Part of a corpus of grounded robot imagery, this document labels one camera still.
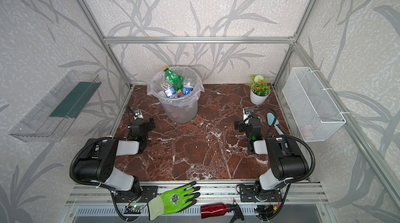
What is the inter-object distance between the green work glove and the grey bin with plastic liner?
40 centimetres

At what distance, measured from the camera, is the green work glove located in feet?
2.28

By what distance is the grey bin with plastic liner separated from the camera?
0.80 meters
